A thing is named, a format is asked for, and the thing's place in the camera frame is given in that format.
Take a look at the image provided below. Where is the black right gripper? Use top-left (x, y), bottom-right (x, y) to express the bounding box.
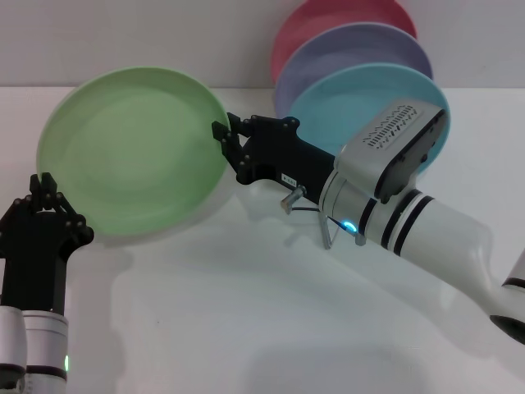
top-left (211, 112), bottom-right (340, 205)

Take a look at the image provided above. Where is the cyan plate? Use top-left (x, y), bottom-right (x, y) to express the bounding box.
top-left (286, 62), bottom-right (452, 184)

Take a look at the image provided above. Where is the right gripper cable with plug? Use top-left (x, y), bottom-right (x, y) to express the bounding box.
top-left (281, 184), bottom-right (364, 240)

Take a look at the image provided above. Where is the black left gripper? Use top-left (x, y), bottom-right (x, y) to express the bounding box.
top-left (0, 174), bottom-right (95, 317)

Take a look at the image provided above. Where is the green plate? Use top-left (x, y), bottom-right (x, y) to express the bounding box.
top-left (36, 66), bottom-right (229, 249)

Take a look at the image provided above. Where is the red plate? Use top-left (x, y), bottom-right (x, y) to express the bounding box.
top-left (270, 0), bottom-right (418, 85)

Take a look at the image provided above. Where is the silver wire plate rack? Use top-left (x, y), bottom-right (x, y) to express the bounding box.
top-left (318, 211), bottom-right (344, 250)

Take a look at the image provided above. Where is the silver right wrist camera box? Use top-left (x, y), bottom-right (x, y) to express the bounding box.
top-left (333, 98), bottom-right (448, 205)

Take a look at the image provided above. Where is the purple plate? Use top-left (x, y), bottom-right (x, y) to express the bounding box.
top-left (273, 22), bottom-right (434, 120)

